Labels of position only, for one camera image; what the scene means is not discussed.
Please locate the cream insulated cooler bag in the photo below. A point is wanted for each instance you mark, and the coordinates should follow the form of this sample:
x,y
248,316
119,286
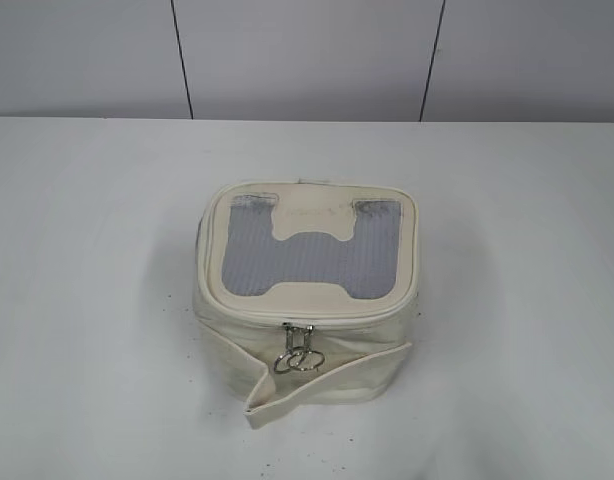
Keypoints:
x,y
305,291

